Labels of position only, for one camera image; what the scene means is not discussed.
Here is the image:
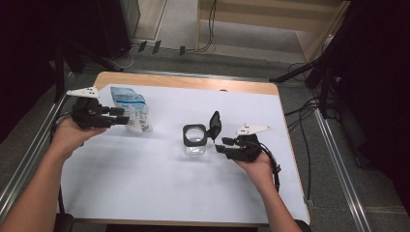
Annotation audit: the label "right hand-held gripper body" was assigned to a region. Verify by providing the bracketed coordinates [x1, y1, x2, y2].
[225, 124, 273, 162]

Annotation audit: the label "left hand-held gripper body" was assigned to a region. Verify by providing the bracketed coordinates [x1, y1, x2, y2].
[66, 86, 116, 130]

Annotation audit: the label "blue and white pouch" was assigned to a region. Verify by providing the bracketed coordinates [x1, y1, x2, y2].
[109, 85, 154, 134]

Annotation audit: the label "clear jar with black lid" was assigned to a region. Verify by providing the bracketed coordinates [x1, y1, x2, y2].
[182, 110, 222, 157]

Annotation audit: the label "person's right hand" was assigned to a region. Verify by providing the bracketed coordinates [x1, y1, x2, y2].
[233, 152, 275, 191]

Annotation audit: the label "person's left hand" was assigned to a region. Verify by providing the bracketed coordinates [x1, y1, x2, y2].
[51, 116, 107, 162]

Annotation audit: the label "black metal stand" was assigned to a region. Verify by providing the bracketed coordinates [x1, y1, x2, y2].
[269, 32, 342, 120]
[52, 42, 124, 104]

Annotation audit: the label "wooden table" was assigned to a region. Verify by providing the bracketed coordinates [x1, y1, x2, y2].
[73, 71, 312, 228]

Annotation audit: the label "white paper sheet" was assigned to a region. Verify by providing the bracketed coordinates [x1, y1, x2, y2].
[59, 84, 311, 225]

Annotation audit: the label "dark cabinet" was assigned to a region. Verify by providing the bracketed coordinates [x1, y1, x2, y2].
[96, 0, 141, 59]

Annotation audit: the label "light wooden shelf unit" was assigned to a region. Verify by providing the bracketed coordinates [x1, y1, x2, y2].
[194, 0, 351, 64]

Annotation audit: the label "right hand-held gripper cable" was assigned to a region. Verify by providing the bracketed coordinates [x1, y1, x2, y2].
[259, 141, 282, 194]

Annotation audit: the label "white floor cable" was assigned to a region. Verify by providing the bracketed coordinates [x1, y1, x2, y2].
[107, 44, 146, 71]

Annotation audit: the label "black floor cables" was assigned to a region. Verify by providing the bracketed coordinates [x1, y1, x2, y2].
[283, 96, 323, 201]

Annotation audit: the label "metal floor rail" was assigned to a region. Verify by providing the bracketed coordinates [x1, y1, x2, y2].
[0, 72, 75, 223]
[308, 90, 371, 232]

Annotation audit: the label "hanging black cable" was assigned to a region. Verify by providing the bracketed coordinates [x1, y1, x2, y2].
[185, 0, 218, 54]

